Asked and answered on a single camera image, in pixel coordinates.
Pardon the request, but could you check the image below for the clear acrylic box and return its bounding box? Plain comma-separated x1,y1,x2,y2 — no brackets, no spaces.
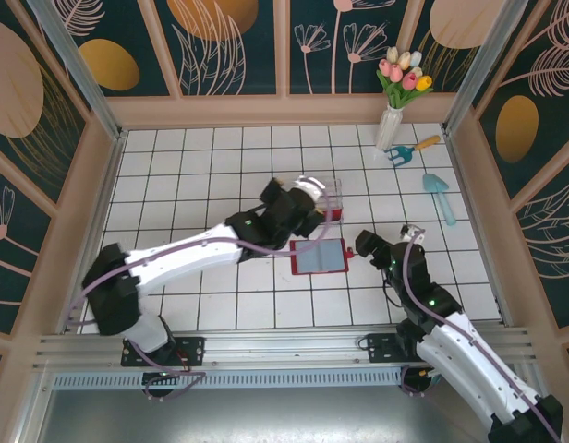
302,174,345,223

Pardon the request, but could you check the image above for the red card holder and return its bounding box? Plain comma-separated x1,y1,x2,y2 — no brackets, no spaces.
288,238,356,277

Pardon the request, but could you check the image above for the light blue toy shovel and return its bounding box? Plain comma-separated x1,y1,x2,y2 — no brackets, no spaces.
421,173,457,227

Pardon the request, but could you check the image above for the white ribbed vase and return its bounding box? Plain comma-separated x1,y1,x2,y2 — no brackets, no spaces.
375,104,404,152

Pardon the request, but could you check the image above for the artificial tulip bouquet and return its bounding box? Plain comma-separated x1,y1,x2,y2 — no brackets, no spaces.
376,45,434,111

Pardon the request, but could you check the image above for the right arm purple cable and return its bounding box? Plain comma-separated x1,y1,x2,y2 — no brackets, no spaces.
402,229,561,443

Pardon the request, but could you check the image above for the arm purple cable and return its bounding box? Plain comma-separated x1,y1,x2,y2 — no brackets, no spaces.
402,229,561,443
65,179,335,402

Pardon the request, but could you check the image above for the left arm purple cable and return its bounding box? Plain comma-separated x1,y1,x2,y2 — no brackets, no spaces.
65,179,335,402

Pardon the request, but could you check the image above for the blue toy rake yellow handle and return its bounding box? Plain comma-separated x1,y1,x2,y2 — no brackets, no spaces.
386,135,442,168

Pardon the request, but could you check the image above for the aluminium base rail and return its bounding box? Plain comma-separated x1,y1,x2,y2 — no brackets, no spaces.
32,328,538,370

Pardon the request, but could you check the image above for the grey slotted cable duct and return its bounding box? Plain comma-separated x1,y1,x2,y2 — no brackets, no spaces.
51,371,406,389

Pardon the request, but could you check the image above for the aluminium frame post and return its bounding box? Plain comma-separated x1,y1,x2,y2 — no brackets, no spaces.
28,0,127,142
441,0,535,135

